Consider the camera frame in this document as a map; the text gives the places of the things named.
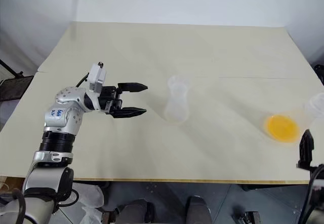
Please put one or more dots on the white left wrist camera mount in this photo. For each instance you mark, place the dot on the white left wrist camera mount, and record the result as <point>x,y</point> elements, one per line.
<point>97,78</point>

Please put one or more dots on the black equipment piece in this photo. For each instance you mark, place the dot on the black equipment piece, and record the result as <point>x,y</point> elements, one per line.
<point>319,72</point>

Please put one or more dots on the white plastic bag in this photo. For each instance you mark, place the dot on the white plastic bag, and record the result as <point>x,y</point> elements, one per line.
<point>92,194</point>

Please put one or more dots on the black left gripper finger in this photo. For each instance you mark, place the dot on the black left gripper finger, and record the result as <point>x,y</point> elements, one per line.
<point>132,87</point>
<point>129,112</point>

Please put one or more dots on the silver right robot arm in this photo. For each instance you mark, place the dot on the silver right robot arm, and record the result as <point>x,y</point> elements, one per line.
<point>319,198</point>

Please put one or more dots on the black clamp bracket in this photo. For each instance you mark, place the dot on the black clamp bracket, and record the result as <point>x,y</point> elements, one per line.
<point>249,217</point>

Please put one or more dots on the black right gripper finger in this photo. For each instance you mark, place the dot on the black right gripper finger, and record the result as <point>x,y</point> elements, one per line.
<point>306,145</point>

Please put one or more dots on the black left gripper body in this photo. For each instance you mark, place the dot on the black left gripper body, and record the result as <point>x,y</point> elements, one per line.
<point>109,99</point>

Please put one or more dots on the dark rounded shape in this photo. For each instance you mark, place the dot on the dark rounded shape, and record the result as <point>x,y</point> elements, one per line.
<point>198,208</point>
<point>138,211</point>

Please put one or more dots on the clear cup with orange liquid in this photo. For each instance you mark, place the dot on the clear cup with orange liquid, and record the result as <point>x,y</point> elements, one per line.
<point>281,128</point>

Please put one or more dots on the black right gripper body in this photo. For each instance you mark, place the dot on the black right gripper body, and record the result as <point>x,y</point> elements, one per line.
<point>307,165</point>

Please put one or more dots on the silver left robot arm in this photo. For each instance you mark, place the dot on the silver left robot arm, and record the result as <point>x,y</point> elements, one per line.
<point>60,113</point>

